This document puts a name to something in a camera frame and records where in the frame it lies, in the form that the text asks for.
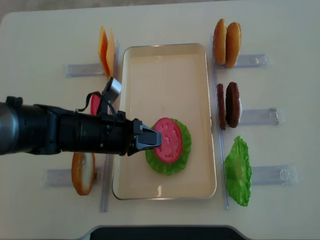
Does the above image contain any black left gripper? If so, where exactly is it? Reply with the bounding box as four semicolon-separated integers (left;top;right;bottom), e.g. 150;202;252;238
99;111;162;156

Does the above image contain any brown meat patty near pusher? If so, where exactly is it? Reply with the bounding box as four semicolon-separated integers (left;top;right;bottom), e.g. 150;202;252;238
225;82;240;128

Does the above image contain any orange cheese slice outer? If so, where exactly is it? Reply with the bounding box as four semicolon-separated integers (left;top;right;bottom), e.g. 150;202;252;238
97;25;110;79

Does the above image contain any red tomato slice in rack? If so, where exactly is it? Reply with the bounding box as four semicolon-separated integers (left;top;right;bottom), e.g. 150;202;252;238
90;94;101;116

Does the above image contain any white pusher block at patties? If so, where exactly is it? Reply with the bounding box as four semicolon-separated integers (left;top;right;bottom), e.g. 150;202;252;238
238;98;243;125

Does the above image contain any long clear right side rail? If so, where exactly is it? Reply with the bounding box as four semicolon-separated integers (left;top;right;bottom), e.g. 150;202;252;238
210;33;230;210

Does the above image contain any red tomato slice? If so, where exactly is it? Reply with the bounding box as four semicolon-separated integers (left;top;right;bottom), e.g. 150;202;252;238
153;117;183;164
90;94;101;116

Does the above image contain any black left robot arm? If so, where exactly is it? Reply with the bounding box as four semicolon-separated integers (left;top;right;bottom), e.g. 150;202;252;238
0;96;162;156

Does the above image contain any brown meat patty behind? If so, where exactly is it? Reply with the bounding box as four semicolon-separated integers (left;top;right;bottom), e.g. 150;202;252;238
216;83;226;130

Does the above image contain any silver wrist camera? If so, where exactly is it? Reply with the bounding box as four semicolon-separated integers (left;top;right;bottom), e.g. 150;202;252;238
101;77;122;104

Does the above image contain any long clear rail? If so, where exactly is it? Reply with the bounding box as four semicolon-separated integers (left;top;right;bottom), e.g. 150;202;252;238
210;33;230;210
100;40;120;213

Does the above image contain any clear rail under patties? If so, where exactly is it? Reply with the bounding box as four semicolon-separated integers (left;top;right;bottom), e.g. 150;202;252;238
238;107;285;126

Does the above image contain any green lettuce leaf on tray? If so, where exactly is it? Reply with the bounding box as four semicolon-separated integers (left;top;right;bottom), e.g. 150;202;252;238
145;118;192;176

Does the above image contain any cream rectangular tray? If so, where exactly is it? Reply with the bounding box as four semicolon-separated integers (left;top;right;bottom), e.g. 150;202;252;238
112;43;217;200

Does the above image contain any orange cheese slice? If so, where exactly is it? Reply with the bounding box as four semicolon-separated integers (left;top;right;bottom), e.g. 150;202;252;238
106;28;116;77
97;25;110;79

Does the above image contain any long clear left side rail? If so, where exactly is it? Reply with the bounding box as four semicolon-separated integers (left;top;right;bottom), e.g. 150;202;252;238
100;40;120;213

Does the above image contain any orange cheese slice inner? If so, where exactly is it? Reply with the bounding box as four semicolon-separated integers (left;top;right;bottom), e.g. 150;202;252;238
106;28;116;77

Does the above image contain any green lettuce leaf in rack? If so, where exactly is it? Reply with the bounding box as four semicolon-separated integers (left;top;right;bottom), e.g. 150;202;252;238
224;136;252;207

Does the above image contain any bun slice nearer pusher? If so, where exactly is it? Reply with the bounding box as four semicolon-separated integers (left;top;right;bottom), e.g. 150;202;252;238
225;22;242;69

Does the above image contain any clear rail under buns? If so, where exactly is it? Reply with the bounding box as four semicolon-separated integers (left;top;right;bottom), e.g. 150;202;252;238
213;53;274;70

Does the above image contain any black camera cable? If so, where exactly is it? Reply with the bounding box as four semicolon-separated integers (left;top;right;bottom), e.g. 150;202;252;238
75;91;120;126

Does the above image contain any clear rail under cheese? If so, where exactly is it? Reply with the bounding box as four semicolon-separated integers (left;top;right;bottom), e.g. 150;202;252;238
64;63;105;78

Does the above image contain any dark base at bottom edge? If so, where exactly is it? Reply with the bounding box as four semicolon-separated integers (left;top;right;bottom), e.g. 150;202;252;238
90;226;243;240

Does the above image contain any clear rail under lettuce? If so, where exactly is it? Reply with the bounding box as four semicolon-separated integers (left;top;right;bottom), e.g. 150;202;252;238
251;164;299;186

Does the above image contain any bun slice behind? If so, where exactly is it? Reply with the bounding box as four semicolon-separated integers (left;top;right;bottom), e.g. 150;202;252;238
213;18;227;65

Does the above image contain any bread slice left rack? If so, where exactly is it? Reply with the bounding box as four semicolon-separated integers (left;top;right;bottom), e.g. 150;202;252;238
71;152;95;196

